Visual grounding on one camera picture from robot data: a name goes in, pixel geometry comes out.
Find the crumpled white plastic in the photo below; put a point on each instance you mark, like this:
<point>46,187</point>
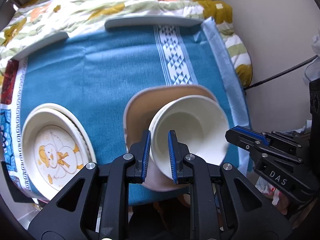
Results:
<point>312,60</point>

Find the blue patterned tablecloth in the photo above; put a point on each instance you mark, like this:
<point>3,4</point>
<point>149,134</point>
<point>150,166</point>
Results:
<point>112,67</point>

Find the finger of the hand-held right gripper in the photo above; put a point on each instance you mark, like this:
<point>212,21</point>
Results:
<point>287,145</point>
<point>247,140</point>

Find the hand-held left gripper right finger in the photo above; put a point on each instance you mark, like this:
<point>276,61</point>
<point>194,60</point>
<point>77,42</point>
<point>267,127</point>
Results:
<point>172,155</point>

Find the oval plate with duck print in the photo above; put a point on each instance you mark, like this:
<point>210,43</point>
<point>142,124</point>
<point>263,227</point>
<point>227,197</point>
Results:
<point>55,155</point>

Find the plain white round plate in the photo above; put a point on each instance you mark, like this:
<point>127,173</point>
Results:
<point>85,140</point>

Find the cream bowl with cartoon print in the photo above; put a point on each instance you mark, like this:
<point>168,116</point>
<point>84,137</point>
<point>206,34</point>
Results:
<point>200,130</point>

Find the black box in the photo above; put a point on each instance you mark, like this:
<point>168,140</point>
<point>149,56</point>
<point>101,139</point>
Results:
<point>315,100</point>

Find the pale blue rectangular tray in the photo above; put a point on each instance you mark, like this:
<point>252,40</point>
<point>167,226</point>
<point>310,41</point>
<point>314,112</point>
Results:
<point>45,42</point>
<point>150,21</point>

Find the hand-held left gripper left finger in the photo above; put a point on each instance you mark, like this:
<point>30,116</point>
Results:
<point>147,155</point>

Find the floral quilted blanket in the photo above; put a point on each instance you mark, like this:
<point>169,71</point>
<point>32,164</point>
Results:
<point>112,2</point>

